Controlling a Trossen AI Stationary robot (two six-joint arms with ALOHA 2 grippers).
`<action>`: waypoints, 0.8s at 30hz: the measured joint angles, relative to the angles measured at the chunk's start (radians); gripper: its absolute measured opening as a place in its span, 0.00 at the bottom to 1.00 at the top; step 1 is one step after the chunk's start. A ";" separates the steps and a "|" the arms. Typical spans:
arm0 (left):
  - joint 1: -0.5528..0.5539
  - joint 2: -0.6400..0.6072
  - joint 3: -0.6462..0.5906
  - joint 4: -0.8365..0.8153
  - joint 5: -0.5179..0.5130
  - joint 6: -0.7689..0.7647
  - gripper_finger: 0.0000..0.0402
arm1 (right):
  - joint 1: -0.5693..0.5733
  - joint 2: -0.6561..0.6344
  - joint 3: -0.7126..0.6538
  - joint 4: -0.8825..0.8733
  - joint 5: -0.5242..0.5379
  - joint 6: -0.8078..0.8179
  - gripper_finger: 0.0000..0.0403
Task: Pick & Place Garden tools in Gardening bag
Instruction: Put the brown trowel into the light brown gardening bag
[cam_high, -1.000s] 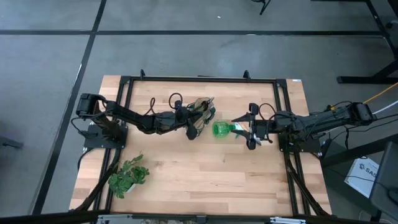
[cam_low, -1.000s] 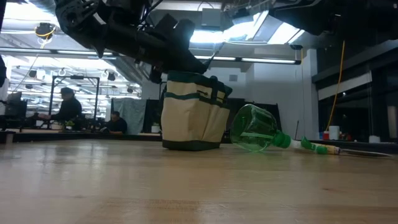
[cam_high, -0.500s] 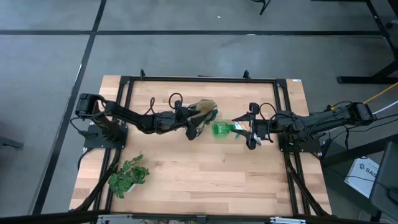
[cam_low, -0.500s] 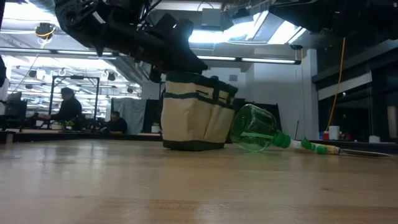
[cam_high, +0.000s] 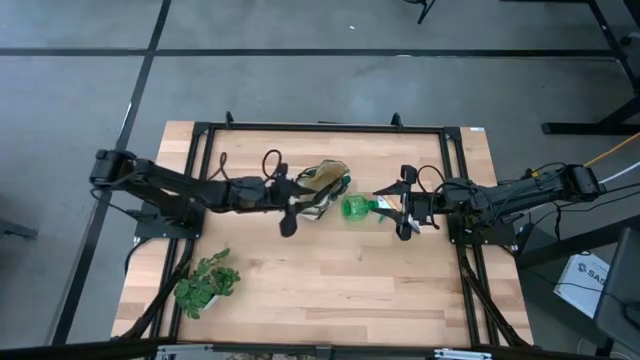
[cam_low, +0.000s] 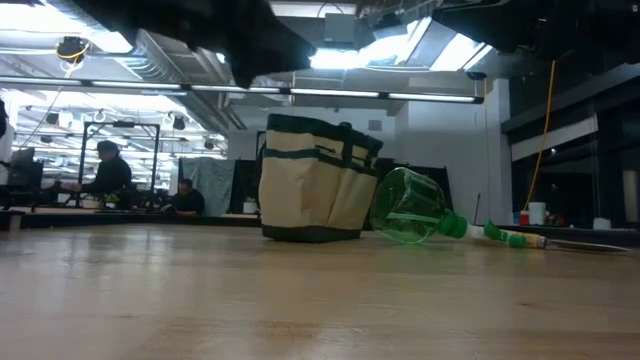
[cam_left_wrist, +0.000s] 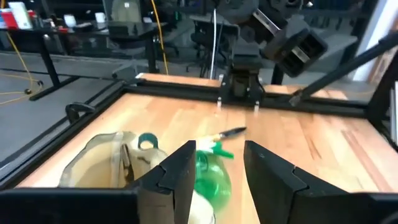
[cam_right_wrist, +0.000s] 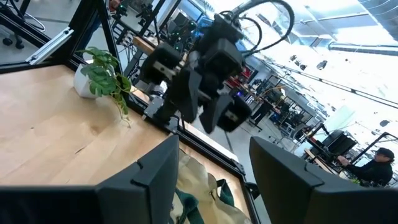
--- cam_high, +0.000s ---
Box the black right arm cable loop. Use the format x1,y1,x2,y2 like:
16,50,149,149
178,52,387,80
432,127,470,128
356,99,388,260
416,164,447,195

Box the black desk leg frame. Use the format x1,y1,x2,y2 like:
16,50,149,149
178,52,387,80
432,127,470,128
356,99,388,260
541,0,640,137

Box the black aluminium table frame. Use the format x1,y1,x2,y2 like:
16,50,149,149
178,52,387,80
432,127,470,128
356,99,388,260
148,111,502,351

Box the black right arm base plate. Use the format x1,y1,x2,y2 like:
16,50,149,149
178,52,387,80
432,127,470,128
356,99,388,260
448,218,517,247

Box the green plastic spray bottle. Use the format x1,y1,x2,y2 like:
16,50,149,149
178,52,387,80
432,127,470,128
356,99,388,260
340,193,396,223

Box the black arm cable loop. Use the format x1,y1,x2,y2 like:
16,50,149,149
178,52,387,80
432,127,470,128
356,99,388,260
208,148,285,182
416,164,447,195

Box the silver metal bracket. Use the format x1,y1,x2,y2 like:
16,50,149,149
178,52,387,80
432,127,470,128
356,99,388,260
433,348,494,360
155,343,215,360

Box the white cable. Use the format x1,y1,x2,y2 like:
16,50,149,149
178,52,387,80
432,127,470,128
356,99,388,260
597,161,640,186

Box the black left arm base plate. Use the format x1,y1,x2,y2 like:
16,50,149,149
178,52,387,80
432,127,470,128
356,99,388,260
133,201,207,241

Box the green potted plant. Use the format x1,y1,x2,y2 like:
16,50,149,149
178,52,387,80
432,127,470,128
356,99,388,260
173,246,242,321

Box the yellow cable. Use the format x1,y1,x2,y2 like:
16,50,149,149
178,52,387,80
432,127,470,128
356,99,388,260
583,131,640,169

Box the white cardboard box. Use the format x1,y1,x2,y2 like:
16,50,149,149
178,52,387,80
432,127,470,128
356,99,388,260
553,252,612,319

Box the black cable conduit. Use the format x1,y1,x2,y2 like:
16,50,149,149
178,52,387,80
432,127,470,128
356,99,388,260
119,238,197,342
458,243,532,347

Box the dark monitor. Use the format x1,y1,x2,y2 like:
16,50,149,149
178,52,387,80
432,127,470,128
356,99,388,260
592,227,640,347

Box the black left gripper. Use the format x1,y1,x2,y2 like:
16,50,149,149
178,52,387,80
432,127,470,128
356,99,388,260
267,162,321,239

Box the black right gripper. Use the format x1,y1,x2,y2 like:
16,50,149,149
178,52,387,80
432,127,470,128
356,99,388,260
372,164,434,242

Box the black table beam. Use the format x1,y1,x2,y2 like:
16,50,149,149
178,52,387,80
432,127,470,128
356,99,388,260
514,213,640,270

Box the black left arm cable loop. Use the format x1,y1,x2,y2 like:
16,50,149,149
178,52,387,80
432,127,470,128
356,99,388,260
208,148,285,182

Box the black stand leg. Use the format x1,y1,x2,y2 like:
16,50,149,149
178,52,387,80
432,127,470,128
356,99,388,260
403,0,437,26

